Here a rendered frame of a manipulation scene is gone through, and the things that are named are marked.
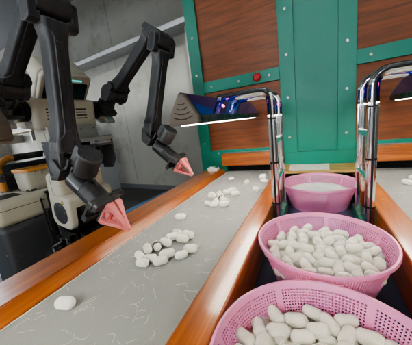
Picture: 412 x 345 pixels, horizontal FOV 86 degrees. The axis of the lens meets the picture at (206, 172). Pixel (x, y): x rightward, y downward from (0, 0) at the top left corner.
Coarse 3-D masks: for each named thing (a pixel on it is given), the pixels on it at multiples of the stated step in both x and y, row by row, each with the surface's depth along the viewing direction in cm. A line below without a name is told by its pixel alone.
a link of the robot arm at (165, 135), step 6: (162, 126) 90; (168, 126) 91; (156, 132) 92; (162, 132) 89; (168, 132) 88; (174, 132) 89; (144, 138) 94; (150, 138) 92; (156, 138) 94; (162, 138) 89; (168, 138) 89; (150, 144) 94; (168, 144) 91
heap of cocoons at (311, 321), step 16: (256, 320) 33; (272, 320) 35; (288, 320) 33; (304, 320) 33; (320, 320) 33; (336, 320) 32; (352, 320) 31; (240, 336) 31; (256, 336) 32; (272, 336) 32; (288, 336) 32; (304, 336) 30; (320, 336) 30; (336, 336) 31; (352, 336) 29; (368, 336) 29
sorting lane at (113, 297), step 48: (240, 192) 94; (144, 240) 62; (192, 240) 59; (96, 288) 45; (144, 288) 43; (192, 288) 42; (0, 336) 36; (48, 336) 35; (96, 336) 34; (144, 336) 33
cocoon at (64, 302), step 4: (60, 296) 41; (64, 296) 41; (68, 296) 41; (72, 296) 41; (56, 300) 40; (60, 300) 40; (64, 300) 40; (68, 300) 40; (72, 300) 40; (56, 304) 40; (60, 304) 40; (64, 304) 39; (68, 304) 40; (72, 304) 40; (56, 308) 40; (60, 308) 40; (64, 308) 39; (68, 308) 40
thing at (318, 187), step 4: (300, 184) 97; (304, 184) 97; (308, 184) 96; (312, 184) 94; (316, 184) 96; (320, 184) 93; (324, 184) 92; (328, 184) 92; (336, 184) 92; (296, 188) 92; (300, 188) 93; (304, 188) 90; (308, 188) 91; (312, 188) 89; (316, 188) 89; (320, 188) 88; (324, 188) 87; (328, 188) 87; (332, 188) 87; (336, 188) 87; (340, 188) 87; (344, 188) 87; (304, 204) 82
